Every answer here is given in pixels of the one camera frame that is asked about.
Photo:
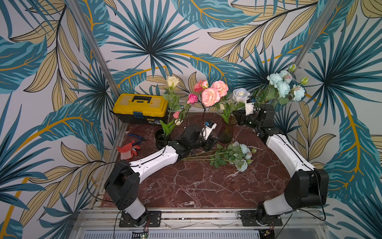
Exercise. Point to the left aluminium frame post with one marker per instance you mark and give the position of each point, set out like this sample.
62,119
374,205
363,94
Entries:
94,47

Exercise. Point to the blue handled pliers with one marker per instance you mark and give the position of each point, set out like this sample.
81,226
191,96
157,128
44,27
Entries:
139,139

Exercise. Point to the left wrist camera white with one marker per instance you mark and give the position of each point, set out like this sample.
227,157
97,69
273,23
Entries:
209,126

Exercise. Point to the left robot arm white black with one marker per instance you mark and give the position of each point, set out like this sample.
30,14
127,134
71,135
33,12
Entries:
123,183

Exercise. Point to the pink rose stem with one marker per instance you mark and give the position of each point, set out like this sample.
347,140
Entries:
193,99

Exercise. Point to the large pale blue rose stem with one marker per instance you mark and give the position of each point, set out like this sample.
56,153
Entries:
230,154

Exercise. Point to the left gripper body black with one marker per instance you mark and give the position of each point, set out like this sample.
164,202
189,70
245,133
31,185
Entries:
206,144

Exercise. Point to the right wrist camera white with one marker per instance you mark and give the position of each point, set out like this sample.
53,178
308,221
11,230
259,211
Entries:
249,108

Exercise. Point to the right aluminium frame post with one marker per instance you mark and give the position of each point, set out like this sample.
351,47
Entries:
300,45

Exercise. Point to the cream rose stem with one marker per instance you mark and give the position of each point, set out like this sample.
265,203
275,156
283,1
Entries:
176,110

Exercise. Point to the aluminium frame post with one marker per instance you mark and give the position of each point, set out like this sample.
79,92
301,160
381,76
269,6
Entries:
300,45
94,47

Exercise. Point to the light blue peony bunch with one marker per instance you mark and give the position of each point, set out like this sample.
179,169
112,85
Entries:
282,88

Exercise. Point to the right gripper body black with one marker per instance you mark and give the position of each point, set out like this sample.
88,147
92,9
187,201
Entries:
244,117

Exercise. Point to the aluminium frame rail front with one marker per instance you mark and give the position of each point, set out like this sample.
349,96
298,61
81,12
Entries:
226,223

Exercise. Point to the black ceramic vase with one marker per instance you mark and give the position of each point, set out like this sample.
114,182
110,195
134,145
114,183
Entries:
161,140

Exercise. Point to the dark red glass vase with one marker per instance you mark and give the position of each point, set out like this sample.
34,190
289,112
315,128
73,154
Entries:
225,134

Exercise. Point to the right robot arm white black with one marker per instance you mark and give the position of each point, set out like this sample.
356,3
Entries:
308,185

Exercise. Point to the yellow black toolbox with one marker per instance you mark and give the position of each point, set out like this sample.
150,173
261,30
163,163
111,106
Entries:
141,109

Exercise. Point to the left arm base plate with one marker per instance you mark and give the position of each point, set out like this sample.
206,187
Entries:
149,218

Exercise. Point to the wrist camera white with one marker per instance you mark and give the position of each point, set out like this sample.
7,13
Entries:
249,108
209,126

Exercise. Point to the pink peach peony stem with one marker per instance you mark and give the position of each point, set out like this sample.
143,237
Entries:
214,94

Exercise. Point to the lavender white rose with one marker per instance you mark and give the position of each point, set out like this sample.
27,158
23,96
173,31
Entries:
240,95

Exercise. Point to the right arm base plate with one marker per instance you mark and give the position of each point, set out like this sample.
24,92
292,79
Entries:
254,218

